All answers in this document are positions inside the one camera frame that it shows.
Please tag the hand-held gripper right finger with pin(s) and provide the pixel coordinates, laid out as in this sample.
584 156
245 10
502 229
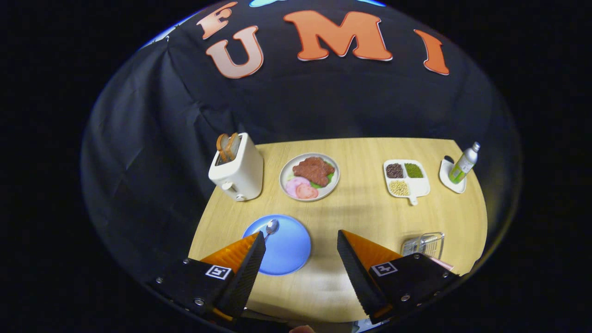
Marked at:
356 277

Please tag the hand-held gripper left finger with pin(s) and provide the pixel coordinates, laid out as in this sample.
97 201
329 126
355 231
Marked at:
247 277

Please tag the blue round plate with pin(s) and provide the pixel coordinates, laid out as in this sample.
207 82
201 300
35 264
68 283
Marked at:
286 249

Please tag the white toaster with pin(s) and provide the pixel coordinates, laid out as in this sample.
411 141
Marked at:
240 175

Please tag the white divided dish with beans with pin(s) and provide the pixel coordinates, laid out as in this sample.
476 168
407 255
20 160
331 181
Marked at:
418 185

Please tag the plate of meat slices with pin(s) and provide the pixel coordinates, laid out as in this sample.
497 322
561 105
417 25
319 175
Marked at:
314 169

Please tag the brown bread slice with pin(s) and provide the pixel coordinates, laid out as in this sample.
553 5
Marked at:
234 145
222 145

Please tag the small white dish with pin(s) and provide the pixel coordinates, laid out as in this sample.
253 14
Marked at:
446 178

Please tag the green label bottle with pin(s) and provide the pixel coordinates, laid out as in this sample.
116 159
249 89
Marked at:
464 164

